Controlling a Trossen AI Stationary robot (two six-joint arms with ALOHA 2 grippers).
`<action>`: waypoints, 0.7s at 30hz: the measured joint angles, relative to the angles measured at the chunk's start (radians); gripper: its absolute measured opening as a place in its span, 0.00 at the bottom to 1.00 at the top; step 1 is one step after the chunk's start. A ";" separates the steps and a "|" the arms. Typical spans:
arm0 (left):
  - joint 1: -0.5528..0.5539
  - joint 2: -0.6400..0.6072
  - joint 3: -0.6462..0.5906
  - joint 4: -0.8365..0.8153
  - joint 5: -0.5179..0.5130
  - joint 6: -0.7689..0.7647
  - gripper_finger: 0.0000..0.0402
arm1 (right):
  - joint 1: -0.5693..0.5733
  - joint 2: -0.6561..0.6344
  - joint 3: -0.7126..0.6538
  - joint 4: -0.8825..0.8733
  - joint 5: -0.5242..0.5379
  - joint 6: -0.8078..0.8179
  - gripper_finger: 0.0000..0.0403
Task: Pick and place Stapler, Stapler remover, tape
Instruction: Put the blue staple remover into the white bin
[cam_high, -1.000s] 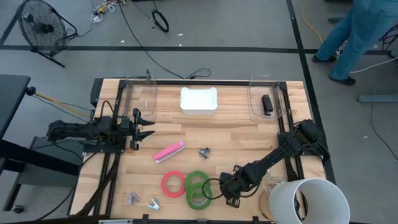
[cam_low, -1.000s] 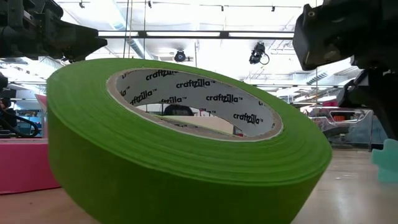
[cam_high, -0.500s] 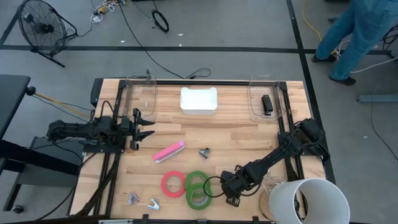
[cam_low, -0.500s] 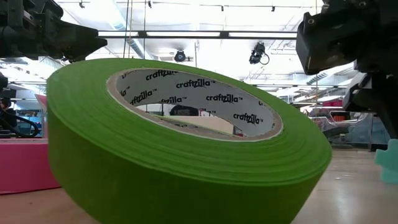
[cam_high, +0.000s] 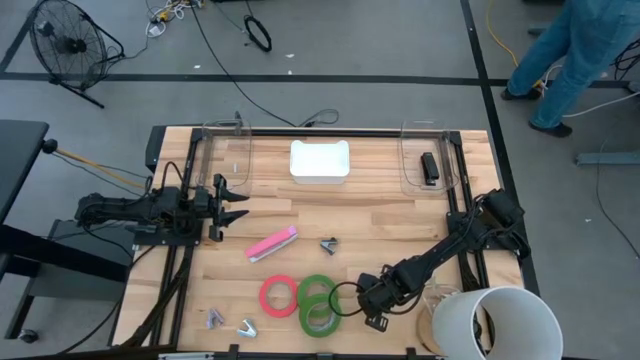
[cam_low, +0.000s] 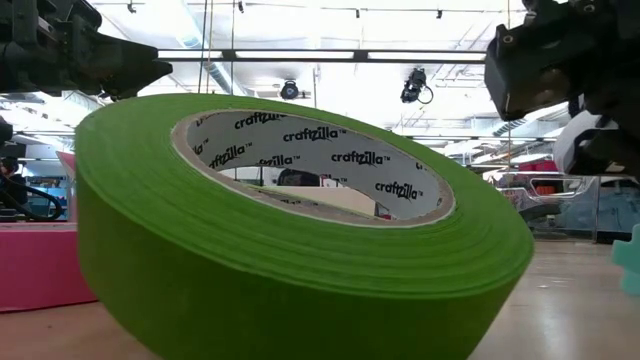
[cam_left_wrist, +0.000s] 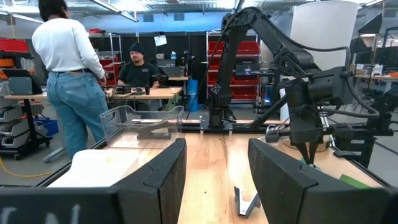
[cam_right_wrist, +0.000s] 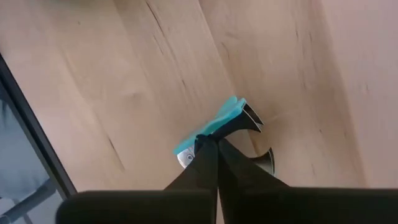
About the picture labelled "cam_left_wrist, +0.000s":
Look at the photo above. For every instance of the shelf with red bins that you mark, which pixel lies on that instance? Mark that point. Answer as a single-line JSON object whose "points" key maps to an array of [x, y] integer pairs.
{"points": [[248, 48]]}

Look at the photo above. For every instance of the black staple remover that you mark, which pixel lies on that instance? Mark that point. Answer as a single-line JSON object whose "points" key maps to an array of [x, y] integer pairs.
{"points": [[245, 208]]}

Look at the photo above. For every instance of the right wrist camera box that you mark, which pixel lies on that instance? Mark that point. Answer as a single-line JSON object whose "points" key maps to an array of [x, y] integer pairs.
{"points": [[273, 137]]}

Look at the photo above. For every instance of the white plastic bin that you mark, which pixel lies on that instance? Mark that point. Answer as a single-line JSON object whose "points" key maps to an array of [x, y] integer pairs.
{"points": [[93, 168]]}

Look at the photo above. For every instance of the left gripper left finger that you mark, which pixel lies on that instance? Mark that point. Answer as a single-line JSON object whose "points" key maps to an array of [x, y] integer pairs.
{"points": [[149, 199]]}

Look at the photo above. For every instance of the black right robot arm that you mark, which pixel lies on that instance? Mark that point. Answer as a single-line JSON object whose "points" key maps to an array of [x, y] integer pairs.
{"points": [[264, 28]]}

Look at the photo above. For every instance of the wooden desk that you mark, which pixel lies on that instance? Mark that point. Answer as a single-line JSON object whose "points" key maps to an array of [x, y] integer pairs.
{"points": [[161, 92]]}

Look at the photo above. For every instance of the storage rack with bins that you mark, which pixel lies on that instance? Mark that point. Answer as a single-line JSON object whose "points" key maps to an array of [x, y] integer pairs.
{"points": [[12, 45]]}

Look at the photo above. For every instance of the person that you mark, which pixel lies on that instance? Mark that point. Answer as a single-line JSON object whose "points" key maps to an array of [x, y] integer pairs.
{"points": [[138, 74], [68, 46]]}

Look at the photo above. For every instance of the green tape roll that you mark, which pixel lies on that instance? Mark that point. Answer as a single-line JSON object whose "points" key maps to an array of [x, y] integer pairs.
{"points": [[354, 182]]}

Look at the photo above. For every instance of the clear plastic bin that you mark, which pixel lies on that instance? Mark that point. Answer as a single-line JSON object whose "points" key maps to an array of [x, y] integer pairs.
{"points": [[124, 107]]}

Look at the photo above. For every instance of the black stapler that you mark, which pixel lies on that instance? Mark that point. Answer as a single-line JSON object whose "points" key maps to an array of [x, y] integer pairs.
{"points": [[152, 135]]}

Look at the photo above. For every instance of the blue barrel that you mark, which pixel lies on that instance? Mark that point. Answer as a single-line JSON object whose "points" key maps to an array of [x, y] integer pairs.
{"points": [[192, 95]]}

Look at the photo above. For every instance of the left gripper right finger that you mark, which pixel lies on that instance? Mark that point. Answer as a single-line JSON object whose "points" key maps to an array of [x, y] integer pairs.
{"points": [[280, 189]]}

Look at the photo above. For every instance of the grey desk foot bar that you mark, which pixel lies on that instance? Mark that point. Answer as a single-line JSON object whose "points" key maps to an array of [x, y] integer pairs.
{"points": [[54, 155]]}

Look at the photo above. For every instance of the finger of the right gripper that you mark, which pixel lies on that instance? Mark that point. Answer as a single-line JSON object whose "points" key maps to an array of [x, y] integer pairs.
{"points": [[304, 151], [314, 151]]}

